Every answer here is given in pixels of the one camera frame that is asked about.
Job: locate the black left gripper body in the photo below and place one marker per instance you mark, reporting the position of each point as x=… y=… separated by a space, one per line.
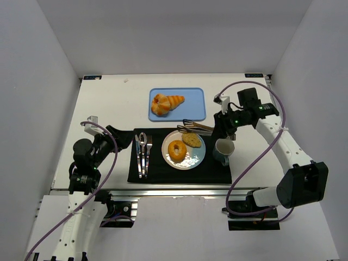
x=112 y=137

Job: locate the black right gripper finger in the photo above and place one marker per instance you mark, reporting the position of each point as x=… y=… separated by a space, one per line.
x=232 y=136
x=218 y=133

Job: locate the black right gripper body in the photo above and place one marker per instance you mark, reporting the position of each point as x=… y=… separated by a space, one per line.
x=219 y=125

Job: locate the metal tongs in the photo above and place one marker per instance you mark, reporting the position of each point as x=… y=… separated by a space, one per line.
x=189 y=126

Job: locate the orange bagel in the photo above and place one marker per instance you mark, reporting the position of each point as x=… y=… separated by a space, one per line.
x=177 y=150

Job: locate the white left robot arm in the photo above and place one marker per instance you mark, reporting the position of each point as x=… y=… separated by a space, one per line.
x=88 y=204

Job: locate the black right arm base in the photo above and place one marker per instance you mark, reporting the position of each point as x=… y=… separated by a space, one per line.
x=251 y=217

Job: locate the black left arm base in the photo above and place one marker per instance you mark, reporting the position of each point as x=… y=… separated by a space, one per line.
x=114 y=211

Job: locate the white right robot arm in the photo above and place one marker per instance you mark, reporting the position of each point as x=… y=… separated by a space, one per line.
x=304 y=180

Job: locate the round split bread roll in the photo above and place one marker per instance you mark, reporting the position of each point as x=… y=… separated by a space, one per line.
x=160 y=105

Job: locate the silver knife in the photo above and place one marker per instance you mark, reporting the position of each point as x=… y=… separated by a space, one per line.
x=137 y=146

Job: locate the teal ceramic mug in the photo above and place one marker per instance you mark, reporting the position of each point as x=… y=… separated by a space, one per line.
x=222 y=150

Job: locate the silver spoon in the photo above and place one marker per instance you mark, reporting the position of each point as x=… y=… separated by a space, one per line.
x=143 y=142

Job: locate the silver fork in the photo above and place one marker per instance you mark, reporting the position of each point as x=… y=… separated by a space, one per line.
x=148 y=149

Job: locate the beige and blue plate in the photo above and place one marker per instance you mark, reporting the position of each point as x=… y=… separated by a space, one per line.
x=194 y=155

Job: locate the blue plastic tray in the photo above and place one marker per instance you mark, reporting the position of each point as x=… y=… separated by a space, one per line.
x=193 y=108

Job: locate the black placemat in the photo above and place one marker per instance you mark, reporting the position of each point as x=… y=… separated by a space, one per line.
x=209 y=171

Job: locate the striped cone croissant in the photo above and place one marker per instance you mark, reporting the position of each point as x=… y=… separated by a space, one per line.
x=175 y=101

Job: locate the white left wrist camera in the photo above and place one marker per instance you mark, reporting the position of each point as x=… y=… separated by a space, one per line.
x=91 y=127

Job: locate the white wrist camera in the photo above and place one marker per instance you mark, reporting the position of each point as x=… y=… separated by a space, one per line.
x=91 y=127
x=223 y=101

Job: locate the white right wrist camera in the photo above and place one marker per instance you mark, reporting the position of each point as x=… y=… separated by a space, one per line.
x=223 y=101

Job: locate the aluminium frame rail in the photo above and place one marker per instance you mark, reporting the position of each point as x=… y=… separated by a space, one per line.
x=166 y=192

